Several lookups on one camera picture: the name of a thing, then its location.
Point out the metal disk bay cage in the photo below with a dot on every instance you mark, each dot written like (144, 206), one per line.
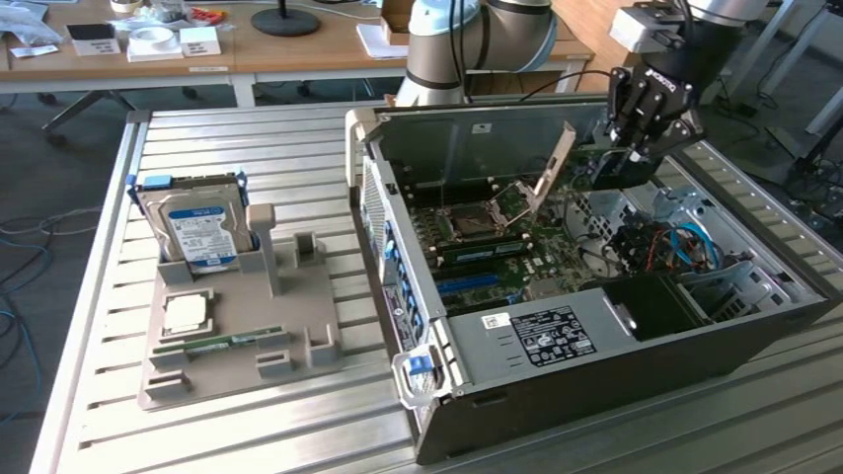
(698, 212)

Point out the CPU socket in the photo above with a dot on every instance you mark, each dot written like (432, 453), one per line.
(472, 224)

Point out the blue expansion slot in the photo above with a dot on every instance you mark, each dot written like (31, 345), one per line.
(468, 284)

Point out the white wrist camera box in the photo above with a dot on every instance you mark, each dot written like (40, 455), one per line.
(635, 27)

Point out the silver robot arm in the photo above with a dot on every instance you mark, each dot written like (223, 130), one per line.
(448, 54)

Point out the metal socket cover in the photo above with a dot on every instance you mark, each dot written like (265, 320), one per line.
(514, 202)

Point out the green RAM stick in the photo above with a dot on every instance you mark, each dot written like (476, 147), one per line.
(217, 340)

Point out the stack of white papers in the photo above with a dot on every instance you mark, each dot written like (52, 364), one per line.
(379, 44)

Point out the open grey PC case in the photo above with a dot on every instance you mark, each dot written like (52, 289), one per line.
(592, 375)

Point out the green motherboard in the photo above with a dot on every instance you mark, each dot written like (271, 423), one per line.
(547, 257)

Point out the small white labelled box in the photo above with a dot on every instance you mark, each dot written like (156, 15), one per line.
(197, 42)

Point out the white tape roll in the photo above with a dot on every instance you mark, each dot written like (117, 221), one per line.
(152, 37)

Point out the black round lamp base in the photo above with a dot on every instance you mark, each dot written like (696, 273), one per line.
(285, 22)

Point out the grey parts rack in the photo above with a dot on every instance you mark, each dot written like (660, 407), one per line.
(249, 316)

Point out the wooden desk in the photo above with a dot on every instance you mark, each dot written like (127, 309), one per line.
(65, 66)

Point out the white paper slip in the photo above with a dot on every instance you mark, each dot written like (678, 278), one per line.
(32, 51)

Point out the grey power supply unit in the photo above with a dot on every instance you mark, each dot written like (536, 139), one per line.
(494, 345)

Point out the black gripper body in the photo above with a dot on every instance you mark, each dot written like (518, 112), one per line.
(684, 64)

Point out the silver CPU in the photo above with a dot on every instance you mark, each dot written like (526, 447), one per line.
(185, 313)

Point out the clear plastic bag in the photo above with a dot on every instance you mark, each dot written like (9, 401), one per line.
(27, 22)

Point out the flat white box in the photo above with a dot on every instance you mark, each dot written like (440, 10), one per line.
(155, 55)

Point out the graphics card with metal bracket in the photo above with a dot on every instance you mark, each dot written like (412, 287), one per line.
(626, 173)

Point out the hard disk in blue caddy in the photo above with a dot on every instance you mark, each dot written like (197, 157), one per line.
(197, 232)

